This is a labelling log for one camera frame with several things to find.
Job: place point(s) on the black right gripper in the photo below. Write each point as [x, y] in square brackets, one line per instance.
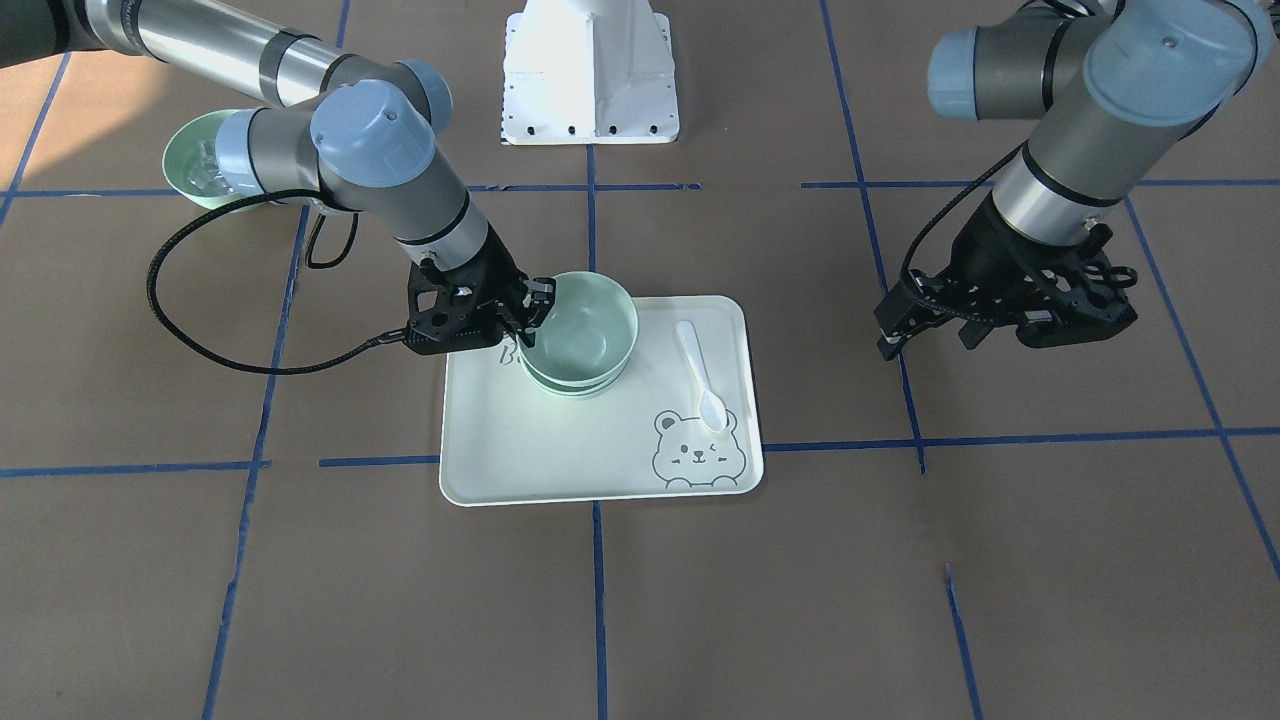
[503, 272]

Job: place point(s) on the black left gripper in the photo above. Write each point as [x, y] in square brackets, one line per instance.
[985, 248]

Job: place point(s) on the green bowl robot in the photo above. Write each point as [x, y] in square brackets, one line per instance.
[594, 322]
[580, 375]

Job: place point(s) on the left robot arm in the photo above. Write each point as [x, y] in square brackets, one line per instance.
[1112, 85]

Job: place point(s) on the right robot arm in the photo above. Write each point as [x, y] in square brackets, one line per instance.
[348, 134]

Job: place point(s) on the green bowl on tray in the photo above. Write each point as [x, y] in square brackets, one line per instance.
[574, 392]

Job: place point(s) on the cream bear print tray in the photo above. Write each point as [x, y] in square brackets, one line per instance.
[504, 441]

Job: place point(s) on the white plastic spoon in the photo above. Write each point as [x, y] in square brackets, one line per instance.
[711, 409]

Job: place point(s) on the green bowl with ice cubes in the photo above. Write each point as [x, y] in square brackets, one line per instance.
[208, 159]

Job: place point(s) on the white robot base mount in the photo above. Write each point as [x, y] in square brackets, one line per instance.
[588, 73]

